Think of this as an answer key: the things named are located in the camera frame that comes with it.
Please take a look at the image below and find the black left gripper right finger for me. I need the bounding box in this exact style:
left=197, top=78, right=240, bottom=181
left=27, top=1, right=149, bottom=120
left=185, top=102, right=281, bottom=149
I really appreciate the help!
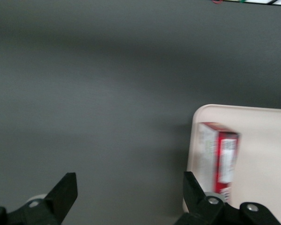
left=173, top=171, right=281, bottom=225

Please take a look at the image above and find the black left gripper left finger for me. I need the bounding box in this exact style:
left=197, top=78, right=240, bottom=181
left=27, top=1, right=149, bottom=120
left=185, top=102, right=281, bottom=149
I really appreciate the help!
left=0, top=172, right=79, bottom=225

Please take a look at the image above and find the red cookie box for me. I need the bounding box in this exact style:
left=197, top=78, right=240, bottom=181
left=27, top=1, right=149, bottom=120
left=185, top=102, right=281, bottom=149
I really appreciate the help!
left=196, top=121, right=241, bottom=207

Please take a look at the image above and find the grey table mat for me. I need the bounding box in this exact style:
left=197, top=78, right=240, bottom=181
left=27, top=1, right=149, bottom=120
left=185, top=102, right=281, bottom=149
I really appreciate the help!
left=0, top=0, right=281, bottom=225

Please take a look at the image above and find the cream plastic tray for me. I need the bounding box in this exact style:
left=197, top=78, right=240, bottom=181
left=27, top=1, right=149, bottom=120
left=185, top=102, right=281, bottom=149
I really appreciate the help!
left=182, top=104, right=281, bottom=225

